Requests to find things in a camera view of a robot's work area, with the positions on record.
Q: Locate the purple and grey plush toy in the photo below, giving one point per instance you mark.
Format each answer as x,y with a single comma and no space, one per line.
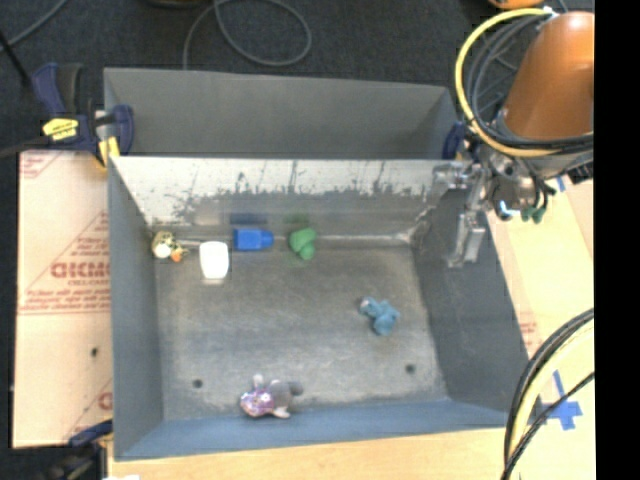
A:
270,397

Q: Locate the blue plastic block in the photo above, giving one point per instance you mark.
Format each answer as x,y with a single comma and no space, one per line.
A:
250,239

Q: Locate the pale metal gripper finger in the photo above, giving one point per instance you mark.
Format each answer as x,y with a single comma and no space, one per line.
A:
467,243
450,175

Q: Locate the teal plush toy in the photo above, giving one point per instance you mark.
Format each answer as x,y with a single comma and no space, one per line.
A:
384,316

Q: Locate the brown cardboard board red print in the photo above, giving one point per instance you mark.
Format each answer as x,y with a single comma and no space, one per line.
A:
60,318

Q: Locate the white cup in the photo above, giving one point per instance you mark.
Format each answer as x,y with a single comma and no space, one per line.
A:
214,260

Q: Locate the green toy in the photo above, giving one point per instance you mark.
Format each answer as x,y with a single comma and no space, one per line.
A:
302,242

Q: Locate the black cylinder on white bracket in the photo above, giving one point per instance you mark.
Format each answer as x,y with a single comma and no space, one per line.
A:
580,174

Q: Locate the grey metal bin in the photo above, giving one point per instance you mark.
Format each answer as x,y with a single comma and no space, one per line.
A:
300,328

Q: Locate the yellow tiger toy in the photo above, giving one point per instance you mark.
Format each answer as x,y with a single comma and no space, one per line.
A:
167,246

